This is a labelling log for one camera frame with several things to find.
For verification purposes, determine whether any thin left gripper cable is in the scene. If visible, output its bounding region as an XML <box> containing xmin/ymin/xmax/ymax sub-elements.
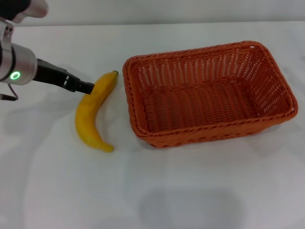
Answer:
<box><xmin>0</xmin><ymin>83</ymin><xmax>19</xmax><ymax>102</ymax></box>

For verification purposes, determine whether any yellow banana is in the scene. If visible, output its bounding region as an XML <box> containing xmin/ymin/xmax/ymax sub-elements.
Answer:
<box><xmin>75</xmin><ymin>70</ymin><xmax>120</xmax><ymax>154</ymax></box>

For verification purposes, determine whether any orange woven plastic basket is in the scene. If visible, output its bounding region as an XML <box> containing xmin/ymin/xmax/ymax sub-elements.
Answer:
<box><xmin>122</xmin><ymin>41</ymin><xmax>299</xmax><ymax>149</ymax></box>

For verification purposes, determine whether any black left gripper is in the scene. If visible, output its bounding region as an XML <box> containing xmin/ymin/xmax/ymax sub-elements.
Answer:
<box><xmin>32</xmin><ymin>58</ymin><xmax>95</xmax><ymax>95</ymax></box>

